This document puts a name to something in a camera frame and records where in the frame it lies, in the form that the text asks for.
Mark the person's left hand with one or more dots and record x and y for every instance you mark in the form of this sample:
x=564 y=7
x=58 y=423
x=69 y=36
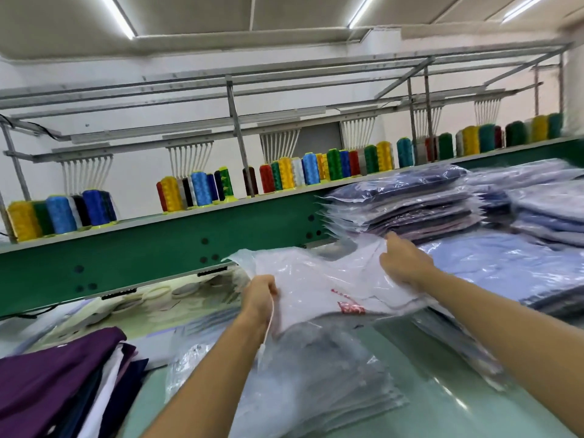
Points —
x=258 y=301

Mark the person's right hand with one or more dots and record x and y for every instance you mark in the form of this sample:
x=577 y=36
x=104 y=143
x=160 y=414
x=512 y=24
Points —
x=406 y=262

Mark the stack of bagged garments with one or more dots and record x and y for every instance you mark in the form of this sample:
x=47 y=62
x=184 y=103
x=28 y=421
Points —
x=493 y=223

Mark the stack of plastic bags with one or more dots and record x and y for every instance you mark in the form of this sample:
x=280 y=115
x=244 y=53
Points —
x=301 y=387

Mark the light blue garment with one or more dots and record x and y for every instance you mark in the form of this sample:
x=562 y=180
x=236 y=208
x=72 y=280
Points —
x=511 y=264

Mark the person's right forearm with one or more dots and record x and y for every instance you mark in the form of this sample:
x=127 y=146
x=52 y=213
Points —
x=516 y=337

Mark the person's left forearm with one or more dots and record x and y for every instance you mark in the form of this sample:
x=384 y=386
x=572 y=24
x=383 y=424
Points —
x=205 y=392

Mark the green machine beam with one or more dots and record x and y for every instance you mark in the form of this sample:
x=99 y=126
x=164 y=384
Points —
x=182 y=246

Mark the row of coloured thread spools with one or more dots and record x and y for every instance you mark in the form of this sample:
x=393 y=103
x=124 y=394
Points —
x=301 y=173

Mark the grey metal thread rack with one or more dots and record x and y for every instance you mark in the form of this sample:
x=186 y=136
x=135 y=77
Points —
x=233 y=114

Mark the ceiling light tube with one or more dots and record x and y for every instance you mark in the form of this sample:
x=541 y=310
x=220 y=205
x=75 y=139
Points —
x=362 y=10
x=117 y=15

